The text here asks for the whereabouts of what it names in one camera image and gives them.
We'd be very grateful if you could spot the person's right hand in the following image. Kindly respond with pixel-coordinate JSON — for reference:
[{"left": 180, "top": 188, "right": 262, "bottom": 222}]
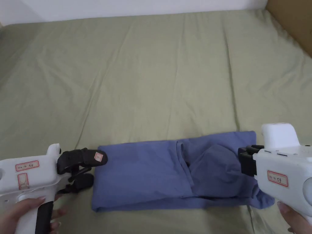
[{"left": 277, "top": 201, "right": 312, "bottom": 234}]

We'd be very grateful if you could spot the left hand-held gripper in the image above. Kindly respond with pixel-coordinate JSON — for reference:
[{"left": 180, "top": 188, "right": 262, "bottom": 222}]
[{"left": 0, "top": 144, "right": 108, "bottom": 234}]

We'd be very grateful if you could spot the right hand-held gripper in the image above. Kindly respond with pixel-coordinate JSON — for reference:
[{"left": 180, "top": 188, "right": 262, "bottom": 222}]
[{"left": 238, "top": 123, "right": 312, "bottom": 203}]

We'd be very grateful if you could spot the person's left hand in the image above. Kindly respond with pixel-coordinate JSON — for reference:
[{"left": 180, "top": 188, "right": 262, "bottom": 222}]
[{"left": 0, "top": 194, "right": 68, "bottom": 234}]

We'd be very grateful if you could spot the bed with pale green sheet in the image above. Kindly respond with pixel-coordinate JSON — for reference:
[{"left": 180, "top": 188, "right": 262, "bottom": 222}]
[{"left": 0, "top": 9, "right": 312, "bottom": 234}]

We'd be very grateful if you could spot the blue shirt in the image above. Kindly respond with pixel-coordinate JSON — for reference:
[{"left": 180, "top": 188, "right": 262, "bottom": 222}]
[{"left": 91, "top": 131, "right": 275, "bottom": 213}]

